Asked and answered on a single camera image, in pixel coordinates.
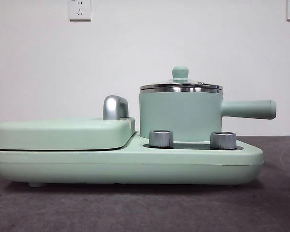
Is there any glass lid with green knob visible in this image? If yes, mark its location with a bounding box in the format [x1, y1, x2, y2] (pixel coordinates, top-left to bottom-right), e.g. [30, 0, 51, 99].
[139, 66, 224, 94]

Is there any silver control dial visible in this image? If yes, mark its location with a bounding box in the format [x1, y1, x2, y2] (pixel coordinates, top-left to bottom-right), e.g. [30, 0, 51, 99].
[148, 130, 174, 147]
[210, 131, 237, 149]

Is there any mint green cooker base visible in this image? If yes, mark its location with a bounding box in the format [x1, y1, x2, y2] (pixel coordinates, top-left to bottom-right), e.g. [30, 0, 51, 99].
[0, 130, 265, 188]

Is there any black glossy control panel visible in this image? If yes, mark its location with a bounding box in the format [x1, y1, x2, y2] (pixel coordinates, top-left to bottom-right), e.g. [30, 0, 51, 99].
[143, 142, 245, 150]

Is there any mint green hinged cooker cover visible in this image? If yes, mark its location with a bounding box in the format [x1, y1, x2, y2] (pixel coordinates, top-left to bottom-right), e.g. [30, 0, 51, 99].
[0, 116, 137, 152]

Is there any silver cover handle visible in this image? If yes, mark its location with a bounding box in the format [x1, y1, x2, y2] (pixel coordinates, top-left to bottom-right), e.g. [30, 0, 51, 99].
[102, 95, 130, 121]

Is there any mint green pot with handle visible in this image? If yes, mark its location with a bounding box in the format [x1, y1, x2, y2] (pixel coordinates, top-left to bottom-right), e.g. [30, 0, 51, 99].
[138, 84, 277, 143]

